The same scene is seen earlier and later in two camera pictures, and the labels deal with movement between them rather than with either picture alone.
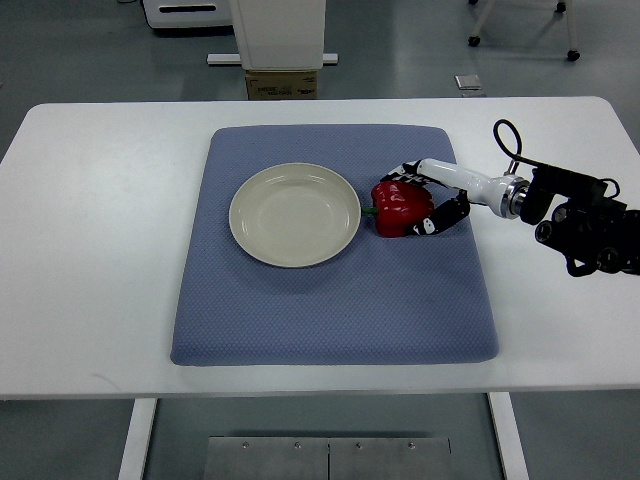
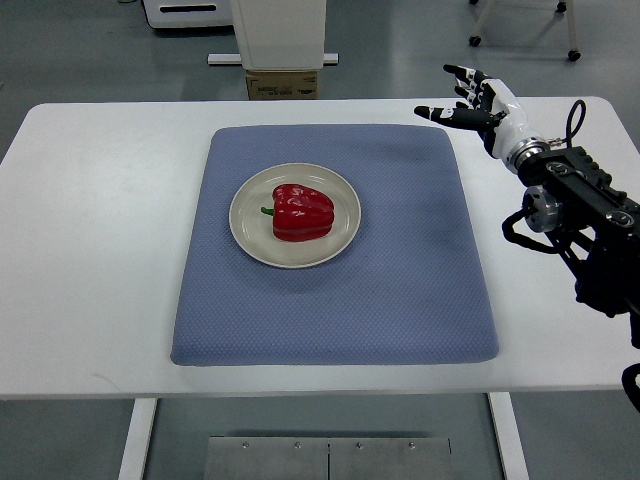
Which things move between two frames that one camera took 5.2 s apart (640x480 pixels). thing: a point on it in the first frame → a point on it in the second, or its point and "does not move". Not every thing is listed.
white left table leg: (143, 414) does not move
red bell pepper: (398, 207) → (300, 213)
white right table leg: (509, 435) does not move
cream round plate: (294, 215) does not move
